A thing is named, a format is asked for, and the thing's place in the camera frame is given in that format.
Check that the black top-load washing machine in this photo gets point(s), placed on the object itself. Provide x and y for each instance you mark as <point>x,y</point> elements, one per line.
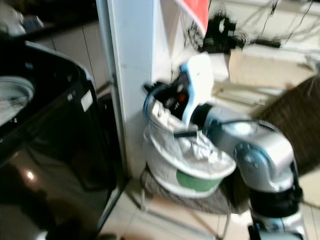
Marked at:
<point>60,150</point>

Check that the white label on washer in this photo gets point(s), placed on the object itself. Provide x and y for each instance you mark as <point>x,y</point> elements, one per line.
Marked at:
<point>86,100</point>

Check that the white laundry bag green patch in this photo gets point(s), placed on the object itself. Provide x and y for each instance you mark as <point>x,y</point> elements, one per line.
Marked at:
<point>180,155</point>

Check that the red cloth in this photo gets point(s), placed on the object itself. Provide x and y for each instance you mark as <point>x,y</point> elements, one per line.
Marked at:
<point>197,12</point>

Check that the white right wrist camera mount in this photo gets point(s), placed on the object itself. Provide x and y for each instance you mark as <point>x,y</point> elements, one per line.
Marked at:
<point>200,80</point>

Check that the white crumpled cloth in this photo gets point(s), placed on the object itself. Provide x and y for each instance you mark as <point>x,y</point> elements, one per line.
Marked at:
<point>11,20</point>

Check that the white door frame post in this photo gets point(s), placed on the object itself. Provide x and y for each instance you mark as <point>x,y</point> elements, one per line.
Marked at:
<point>132,75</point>

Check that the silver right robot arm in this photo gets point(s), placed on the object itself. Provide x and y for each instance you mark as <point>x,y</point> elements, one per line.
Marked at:
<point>260,155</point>

